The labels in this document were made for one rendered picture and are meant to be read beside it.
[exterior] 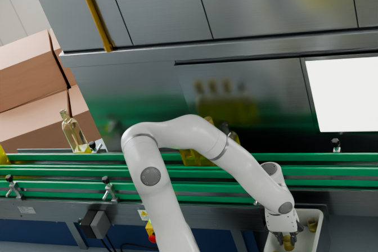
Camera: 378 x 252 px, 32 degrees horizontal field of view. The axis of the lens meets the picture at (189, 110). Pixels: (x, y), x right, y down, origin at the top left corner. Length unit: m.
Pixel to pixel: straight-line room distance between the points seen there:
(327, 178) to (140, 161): 0.80
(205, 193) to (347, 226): 0.59
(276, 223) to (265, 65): 0.54
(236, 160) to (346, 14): 0.60
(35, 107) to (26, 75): 0.23
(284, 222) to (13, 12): 3.49
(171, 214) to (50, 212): 0.95
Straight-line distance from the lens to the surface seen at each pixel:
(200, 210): 2.45
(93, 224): 2.63
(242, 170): 1.96
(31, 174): 2.86
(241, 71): 2.33
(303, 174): 2.35
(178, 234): 2.02
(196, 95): 2.45
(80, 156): 2.79
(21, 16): 5.24
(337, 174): 2.33
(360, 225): 2.64
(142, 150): 1.83
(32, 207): 2.86
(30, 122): 4.54
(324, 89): 2.30
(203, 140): 1.86
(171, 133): 1.85
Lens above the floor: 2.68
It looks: 34 degrees down
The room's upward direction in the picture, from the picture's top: 19 degrees counter-clockwise
